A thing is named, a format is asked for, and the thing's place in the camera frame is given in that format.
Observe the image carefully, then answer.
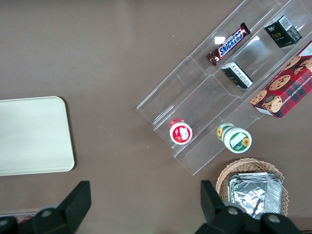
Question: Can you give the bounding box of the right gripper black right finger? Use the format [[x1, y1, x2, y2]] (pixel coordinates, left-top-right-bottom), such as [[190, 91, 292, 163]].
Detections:
[[194, 180, 303, 234]]

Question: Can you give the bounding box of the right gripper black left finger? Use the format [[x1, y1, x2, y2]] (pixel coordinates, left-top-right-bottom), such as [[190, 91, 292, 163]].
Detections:
[[0, 180, 92, 234]]

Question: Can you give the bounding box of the wicker basket with foil trays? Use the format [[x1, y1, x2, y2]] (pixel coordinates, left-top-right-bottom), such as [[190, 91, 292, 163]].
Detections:
[[215, 158, 289, 218]]

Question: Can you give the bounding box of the beige plastic tray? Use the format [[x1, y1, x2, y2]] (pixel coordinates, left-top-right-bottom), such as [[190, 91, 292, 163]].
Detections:
[[0, 96, 75, 177]]

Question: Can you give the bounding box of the green lidded yogurt cup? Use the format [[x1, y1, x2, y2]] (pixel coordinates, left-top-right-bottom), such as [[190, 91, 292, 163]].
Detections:
[[216, 122, 253, 154]]

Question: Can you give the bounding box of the red lidded yogurt cup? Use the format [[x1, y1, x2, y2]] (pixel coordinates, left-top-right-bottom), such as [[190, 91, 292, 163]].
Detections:
[[168, 117, 194, 145]]

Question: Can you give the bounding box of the clear acrylic stepped stand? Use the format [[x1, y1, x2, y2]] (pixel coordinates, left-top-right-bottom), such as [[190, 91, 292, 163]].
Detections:
[[136, 0, 312, 176]]

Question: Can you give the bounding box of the small black carton box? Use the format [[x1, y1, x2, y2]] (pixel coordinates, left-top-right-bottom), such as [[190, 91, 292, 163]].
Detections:
[[263, 15, 303, 49], [220, 61, 254, 90]]

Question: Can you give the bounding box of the red tartan cookie box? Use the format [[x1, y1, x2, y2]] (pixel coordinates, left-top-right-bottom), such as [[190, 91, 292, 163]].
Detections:
[[250, 39, 312, 119]]

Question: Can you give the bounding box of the Snickers chocolate bar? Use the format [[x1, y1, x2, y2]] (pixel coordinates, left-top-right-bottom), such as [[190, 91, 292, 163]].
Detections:
[[205, 22, 252, 67]]

